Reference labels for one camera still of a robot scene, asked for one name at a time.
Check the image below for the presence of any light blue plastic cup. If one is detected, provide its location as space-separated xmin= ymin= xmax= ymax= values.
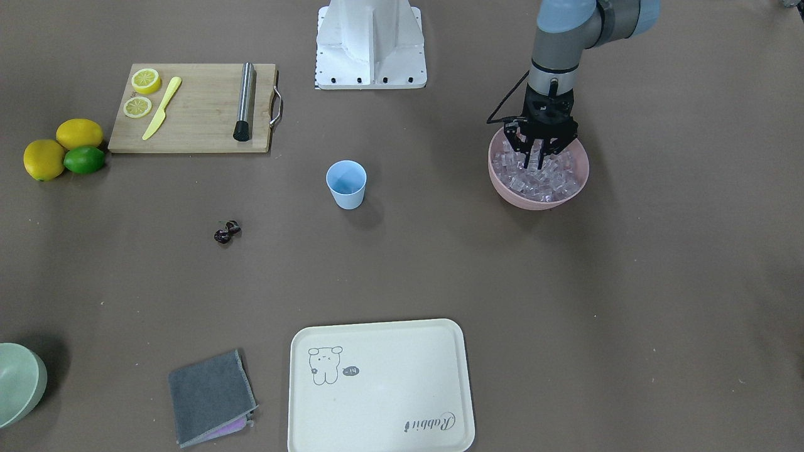
xmin=325 ymin=160 xmax=367 ymax=210

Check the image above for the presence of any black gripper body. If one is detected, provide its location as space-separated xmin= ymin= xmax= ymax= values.
xmin=506 ymin=87 xmax=578 ymax=154

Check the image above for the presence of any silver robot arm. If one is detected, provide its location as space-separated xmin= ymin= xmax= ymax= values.
xmin=502 ymin=1 xmax=661 ymax=169

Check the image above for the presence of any yellow lemon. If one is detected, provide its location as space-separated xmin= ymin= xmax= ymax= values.
xmin=23 ymin=139 xmax=66 ymax=182
xmin=57 ymin=118 xmax=104 ymax=151

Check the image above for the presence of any cream rabbit tray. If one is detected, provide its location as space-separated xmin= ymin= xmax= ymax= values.
xmin=287 ymin=318 xmax=475 ymax=451

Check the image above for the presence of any pink bowl of ice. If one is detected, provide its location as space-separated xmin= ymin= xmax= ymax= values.
xmin=486 ymin=128 xmax=590 ymax=210

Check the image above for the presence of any grey folded cloth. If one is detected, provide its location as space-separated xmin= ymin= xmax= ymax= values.
xmin=167 ymin=349 xmax=258 ymax=448

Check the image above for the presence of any lemon half slice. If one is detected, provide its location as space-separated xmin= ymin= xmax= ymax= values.
xmin=122 ymin=95 xmax=153 ymax=119
xmin=130 ymin=68 xmax=161 ymax=95

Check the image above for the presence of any green lime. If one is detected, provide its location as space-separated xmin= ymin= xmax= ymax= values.
xmin=63 ymin=146 xmax=106 ymax=174

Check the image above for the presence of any green bowl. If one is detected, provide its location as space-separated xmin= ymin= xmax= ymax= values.
xmin=1 ymin=343 xmax=48 ymax=428

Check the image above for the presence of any yellow plastic knife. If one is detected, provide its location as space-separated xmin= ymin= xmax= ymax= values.
xmin=141 ymin=76 xmax=183 ymax=141

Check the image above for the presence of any dark cherries pair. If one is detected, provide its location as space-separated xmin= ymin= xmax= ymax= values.
xmin=214 ymin=220 xmax=242 ymax=244

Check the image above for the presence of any wooden cutting board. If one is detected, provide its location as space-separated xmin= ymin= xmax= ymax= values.
xmin=108 ymin=63 xmax=281 ymax=154

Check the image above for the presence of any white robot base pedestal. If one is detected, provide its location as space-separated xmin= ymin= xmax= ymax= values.
xmin=314 ymin=1 xmax=428 ymax=90

